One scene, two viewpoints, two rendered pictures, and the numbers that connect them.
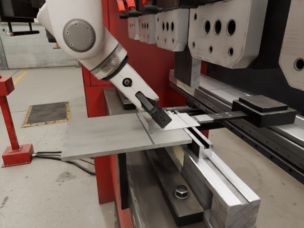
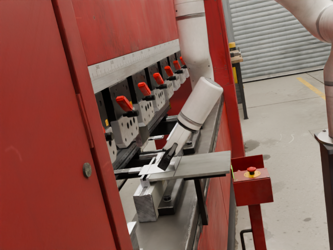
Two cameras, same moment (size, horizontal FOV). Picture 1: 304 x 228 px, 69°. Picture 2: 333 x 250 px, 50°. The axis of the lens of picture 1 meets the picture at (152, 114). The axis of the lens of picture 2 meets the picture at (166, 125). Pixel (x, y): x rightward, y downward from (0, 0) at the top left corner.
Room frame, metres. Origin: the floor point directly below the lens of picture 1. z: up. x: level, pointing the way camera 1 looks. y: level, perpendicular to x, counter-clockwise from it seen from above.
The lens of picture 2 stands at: (1.49, 0.58, 1.43)
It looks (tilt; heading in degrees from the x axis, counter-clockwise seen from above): 14 degrees down; 209
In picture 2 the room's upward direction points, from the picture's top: 12 degrees counter-clockwise
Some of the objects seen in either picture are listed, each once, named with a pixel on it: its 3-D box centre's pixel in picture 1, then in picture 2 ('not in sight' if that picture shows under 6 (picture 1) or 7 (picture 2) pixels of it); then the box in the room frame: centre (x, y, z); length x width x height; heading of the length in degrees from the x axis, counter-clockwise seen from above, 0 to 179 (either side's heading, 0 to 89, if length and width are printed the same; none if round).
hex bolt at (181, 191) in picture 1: (181, 191); not in sight; (0.36, -0.06, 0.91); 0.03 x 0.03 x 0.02
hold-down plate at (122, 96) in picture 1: (124, 96); not in sight; (1.07, 0.14, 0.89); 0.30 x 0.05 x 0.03; 15
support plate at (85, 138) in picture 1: (124, 130); (191, 165); (0.47, 0.06, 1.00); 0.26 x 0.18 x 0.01; 105
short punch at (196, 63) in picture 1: (186, 70); (141, 134); (0.51, -0.08, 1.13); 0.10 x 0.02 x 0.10; 15
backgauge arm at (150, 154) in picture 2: not in sight; (116, 165); (0.03, -0.60, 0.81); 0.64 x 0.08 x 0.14; 105
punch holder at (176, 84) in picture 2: not in sight; (167, 73); (-0.05, -0.23, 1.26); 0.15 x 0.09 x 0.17; 15
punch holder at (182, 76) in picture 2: not in sight; (174, 68); (-0.24, -0.28, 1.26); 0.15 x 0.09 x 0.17; 15
